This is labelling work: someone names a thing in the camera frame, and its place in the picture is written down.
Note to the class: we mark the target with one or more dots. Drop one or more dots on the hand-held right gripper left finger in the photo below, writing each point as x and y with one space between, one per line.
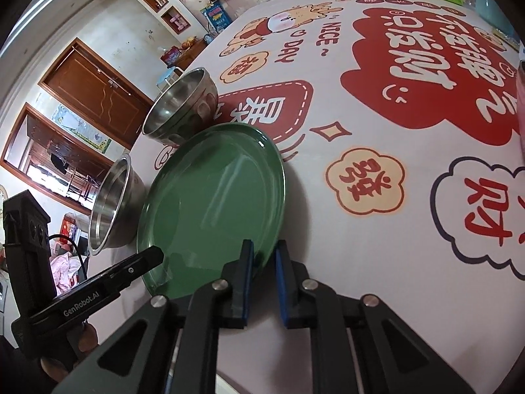
246 279

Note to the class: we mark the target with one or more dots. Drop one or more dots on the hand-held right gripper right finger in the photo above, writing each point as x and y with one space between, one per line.
283 287

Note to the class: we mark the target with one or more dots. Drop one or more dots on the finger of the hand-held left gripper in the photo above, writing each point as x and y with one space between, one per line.
135 269

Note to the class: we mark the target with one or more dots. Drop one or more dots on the large steel bowl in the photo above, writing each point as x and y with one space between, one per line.
110 205

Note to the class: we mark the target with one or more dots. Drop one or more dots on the green plate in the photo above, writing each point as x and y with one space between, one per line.
213 197

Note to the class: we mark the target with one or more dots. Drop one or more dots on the small steel bowl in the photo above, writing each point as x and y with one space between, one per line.
180 98

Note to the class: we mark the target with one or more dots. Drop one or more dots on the person's left hand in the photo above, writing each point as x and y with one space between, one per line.
88 336

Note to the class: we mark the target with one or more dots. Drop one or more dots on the printed tablecloth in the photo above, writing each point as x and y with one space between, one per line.
369 254

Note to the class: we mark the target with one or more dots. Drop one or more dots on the wooden door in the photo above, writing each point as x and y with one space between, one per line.
94 90

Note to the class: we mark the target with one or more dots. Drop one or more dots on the red snack bag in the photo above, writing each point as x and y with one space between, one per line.
172 56

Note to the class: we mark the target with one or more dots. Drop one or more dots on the wooden tv cabinet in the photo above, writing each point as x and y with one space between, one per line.
192 51

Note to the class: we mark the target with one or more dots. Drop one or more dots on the blue printed box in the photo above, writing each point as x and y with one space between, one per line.
216 16

